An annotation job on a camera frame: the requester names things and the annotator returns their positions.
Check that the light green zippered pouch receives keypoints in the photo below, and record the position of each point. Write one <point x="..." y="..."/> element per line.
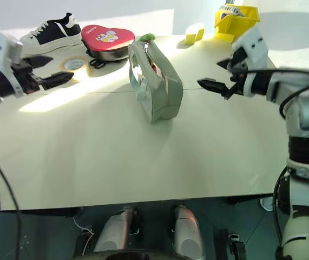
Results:
<point x="157" y="84"/>

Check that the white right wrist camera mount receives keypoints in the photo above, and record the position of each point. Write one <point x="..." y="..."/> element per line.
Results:
<point x="251" y="46"/>

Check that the red heart-shaped tin box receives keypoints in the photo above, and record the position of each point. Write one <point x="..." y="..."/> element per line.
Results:
<point x="106" y="39"/>

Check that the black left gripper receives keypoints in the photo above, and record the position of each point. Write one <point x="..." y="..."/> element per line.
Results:
<point x="25" y="79"/>

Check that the silver right robot leg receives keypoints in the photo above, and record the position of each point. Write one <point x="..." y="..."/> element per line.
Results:
<point x="188" y="233"/>

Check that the grey white item in bin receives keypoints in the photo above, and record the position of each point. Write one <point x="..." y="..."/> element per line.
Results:
<point x="231" y="9"/>

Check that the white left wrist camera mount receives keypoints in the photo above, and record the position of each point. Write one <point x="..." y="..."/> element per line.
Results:
<point x="6" y="48"/>

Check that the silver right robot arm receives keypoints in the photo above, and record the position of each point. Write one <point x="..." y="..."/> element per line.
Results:
<point x="305" y="113"/>

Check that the small yellow plastic box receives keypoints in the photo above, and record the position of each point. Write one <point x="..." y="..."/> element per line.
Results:
<point x="193" y="36"/>

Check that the black scissors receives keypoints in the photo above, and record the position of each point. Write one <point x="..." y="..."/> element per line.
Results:
<point x="97" y="64"/>

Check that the black and white sneaker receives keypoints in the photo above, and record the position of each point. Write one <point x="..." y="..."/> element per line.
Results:
<point x="51" y="33"/>

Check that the tan tape roll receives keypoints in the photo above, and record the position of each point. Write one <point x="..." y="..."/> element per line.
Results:
<point x="63" y="65"/>

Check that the black floor bracket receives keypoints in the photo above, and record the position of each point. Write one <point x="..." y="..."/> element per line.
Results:
<point x="234" y="242"/>

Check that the silver left robot leg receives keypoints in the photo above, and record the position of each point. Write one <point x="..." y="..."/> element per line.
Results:
<point x="113" y="230"/>

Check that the green plush toy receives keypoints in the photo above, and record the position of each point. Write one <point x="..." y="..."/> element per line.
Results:
<point x="146" y="37"/>

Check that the yellow plastic bin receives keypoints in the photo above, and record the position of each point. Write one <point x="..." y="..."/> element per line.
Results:
<point x="235" y="24"/>

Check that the silver robot leg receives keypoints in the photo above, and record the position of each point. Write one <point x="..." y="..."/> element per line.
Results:
<point x="188" y="233"/>
<point x="113" y="230"/>

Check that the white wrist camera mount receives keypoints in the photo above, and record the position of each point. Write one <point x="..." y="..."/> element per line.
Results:
<point x="6" y="48"/>
<point x="251" y="46"/>

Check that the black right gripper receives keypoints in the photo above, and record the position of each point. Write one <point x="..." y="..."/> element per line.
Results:
<point x="238" y="71"/>

